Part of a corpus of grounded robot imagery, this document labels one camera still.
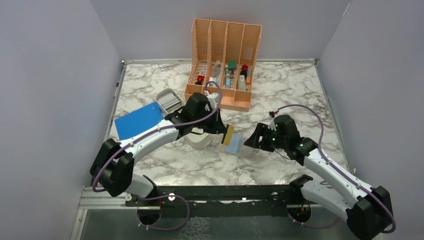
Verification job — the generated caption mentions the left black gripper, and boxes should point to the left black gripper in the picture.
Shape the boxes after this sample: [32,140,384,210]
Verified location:
[192,107,227,134]

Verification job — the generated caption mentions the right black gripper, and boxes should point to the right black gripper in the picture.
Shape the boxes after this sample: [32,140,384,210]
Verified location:
[244,122,288,152]

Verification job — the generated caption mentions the beige card holder wallet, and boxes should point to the beige card holder wallet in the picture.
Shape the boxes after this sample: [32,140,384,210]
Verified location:
[220,134,257,161]

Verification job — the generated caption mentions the white oblong tray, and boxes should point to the white oblong tray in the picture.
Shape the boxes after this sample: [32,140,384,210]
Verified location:
[154,87,212,149]

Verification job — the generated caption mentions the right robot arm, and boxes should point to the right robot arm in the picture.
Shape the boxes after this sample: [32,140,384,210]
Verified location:
[243,114,394,240]

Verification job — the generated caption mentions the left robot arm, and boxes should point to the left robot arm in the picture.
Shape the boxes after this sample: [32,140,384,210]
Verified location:
[89,92,227,206]

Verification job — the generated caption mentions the white card in tray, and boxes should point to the white card in tray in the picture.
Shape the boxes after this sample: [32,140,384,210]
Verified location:
[157,92,180,110]

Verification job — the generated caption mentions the red capped item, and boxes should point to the red capped item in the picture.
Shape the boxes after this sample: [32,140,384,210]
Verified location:
[195,75,205,86]

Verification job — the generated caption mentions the green capped bottle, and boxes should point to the green capped bottle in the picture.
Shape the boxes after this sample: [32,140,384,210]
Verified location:
[226,61,237,71]

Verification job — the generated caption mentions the orange marker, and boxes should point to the orange marker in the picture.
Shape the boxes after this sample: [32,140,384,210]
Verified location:
[246,67,252,85]

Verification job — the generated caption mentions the red black bottle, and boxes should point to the red black bottle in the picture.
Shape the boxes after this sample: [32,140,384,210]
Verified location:
[240,64,249,79]

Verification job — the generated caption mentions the peach desk organizer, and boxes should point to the peach desk organizer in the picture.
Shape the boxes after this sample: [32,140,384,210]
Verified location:
[184,18,262,112]

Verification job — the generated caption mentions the blue notebook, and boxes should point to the blue notebook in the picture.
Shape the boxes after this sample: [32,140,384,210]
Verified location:
[114,102,164,140]

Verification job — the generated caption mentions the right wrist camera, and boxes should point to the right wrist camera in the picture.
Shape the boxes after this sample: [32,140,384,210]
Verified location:
[267,117,277,131]

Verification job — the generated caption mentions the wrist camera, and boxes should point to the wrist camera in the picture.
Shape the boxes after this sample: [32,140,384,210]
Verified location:
[203,90,221,108]
[267,117,277,131]

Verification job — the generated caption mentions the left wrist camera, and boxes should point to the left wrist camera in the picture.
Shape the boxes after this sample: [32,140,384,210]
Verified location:
[203,90,221,108]

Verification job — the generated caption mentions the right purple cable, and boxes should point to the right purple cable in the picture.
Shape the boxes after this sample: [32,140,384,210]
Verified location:
[269,104,397,234]

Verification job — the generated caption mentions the purple cable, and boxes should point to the purple cable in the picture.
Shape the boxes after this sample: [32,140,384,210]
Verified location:
[92,80,223,194]
[269,104,397,234]

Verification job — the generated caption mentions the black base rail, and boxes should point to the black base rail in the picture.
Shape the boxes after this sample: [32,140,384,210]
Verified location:
[125,184,308,218]

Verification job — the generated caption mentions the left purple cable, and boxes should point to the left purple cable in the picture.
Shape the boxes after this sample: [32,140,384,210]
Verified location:
[92,80,223,194]

